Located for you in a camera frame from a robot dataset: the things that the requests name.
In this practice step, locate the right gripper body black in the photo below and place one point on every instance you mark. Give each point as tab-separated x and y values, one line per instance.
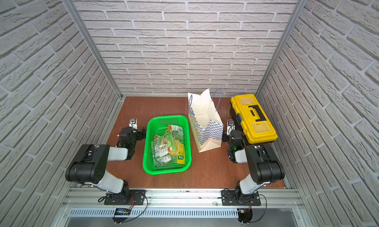
226	138

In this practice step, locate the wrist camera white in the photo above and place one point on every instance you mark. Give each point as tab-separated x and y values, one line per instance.
133	123
230	127

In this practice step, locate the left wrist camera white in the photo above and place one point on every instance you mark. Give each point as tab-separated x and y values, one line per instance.
133	123

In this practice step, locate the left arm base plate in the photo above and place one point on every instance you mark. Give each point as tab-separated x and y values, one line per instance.
135	196

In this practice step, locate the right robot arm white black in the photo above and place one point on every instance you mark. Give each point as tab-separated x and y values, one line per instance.
264	166

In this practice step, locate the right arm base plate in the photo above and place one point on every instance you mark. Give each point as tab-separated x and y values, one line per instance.
235	198

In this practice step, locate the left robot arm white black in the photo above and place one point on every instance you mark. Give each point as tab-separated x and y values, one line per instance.
89	165

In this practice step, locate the right controller board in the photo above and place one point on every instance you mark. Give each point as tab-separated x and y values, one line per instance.
244	215

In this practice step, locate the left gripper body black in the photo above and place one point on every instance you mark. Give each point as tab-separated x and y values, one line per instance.
139	134

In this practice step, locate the yellow black toolbox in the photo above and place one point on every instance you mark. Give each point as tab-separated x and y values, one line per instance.
253	121

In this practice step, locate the green soup packet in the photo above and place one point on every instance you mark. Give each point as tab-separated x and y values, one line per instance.
161	147

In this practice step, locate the white blue checkered paper bag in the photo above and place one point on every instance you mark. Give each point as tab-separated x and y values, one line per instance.
205	121

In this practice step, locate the controller board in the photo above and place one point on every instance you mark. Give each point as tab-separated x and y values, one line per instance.
244	215
121	215

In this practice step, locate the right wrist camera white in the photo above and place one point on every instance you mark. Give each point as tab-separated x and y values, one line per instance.
230	127

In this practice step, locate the left controller board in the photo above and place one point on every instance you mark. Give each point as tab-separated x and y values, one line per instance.
121	215

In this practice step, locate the yellow corn soup packet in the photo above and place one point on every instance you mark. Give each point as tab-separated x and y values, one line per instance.
177	151

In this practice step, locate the green plastic basket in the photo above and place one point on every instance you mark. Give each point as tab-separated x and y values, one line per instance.
175	126

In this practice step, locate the aluminium front rail frame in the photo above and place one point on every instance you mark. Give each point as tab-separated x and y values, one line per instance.
88	203

